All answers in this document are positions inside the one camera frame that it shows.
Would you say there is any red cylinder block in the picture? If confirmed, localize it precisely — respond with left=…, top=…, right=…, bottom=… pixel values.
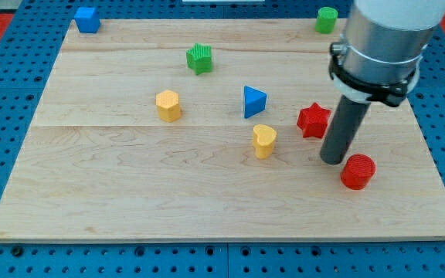
left=340, top=154, right=376, bottom=190

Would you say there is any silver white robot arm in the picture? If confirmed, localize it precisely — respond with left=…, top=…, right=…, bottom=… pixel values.
left=329, top=0, right=445, bottom=107

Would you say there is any yellow heart block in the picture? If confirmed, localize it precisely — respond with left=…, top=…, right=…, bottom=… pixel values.
left=253, top=124, right=277, bottom=159

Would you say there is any blue triangle block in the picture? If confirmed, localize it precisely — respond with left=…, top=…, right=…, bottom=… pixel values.
left=243, top=86, right=267, bottom=118

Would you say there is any wooden board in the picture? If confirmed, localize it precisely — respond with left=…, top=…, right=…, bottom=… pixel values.
left=0, top=19, right=445, bottom=243

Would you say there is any yellow hexagon block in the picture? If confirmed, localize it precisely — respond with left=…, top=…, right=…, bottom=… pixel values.
left=155, top=90, right=182, bottom=122

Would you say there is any green star block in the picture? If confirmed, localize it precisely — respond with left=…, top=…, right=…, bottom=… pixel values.
left=186, top=43, right=212, bottom=75

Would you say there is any red star block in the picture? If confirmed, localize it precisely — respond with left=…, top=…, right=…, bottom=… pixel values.
left=297, top=103, right=331, bottom=138

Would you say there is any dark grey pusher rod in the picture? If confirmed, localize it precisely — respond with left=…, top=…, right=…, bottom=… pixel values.
left=319, top=96, right=370, bottom=165

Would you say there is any green cylinder block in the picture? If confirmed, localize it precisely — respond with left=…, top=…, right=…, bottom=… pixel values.
left=314, top=6, right=338, bottom=34

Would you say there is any blue cube block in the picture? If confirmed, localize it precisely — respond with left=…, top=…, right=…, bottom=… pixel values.
left=73, top=7, right=100, bottom=33

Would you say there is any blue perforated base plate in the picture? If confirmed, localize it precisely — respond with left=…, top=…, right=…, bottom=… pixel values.
left=0, top=1, right=445, bottom=277

